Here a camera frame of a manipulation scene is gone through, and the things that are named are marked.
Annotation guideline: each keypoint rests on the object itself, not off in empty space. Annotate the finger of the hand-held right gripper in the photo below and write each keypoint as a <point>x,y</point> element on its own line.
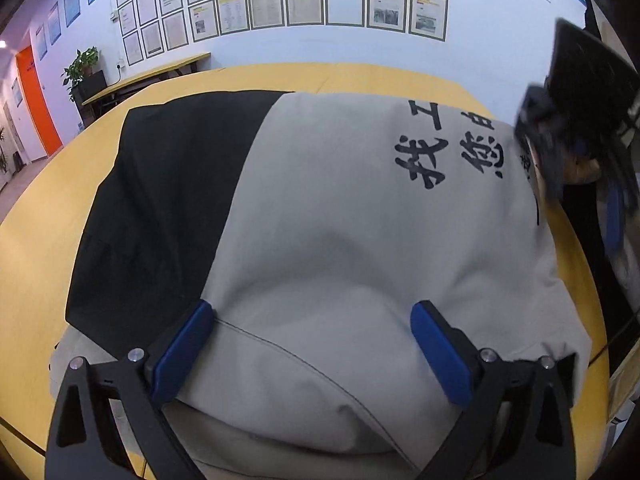
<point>542,135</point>
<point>615,217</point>

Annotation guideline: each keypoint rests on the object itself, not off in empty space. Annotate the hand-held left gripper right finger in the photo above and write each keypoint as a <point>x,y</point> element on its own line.
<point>440,355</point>

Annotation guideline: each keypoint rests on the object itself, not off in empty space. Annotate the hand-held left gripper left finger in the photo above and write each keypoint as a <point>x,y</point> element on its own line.
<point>181,350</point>

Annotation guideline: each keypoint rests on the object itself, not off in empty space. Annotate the grey and black printed garment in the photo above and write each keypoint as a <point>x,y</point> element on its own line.
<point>325,220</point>

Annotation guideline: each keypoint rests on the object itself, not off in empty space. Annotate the cardboard box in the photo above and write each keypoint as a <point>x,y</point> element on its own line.
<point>625,390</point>

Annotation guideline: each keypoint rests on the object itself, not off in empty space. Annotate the black box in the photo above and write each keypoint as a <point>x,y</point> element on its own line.
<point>92,87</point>

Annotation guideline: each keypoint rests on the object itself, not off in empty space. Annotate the wooden side table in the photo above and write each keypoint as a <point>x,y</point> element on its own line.
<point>150,72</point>

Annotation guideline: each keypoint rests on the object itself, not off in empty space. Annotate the orange door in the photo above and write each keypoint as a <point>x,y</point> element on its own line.
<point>37,105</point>

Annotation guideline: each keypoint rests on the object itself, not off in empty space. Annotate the potted green plant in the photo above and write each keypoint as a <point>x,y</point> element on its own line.
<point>80,62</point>

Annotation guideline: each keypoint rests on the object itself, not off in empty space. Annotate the wall of framed documents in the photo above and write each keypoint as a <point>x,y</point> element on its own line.
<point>280,0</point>

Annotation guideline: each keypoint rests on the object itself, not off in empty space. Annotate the row of blue wall posters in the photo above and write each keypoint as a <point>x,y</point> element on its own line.
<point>71,2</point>

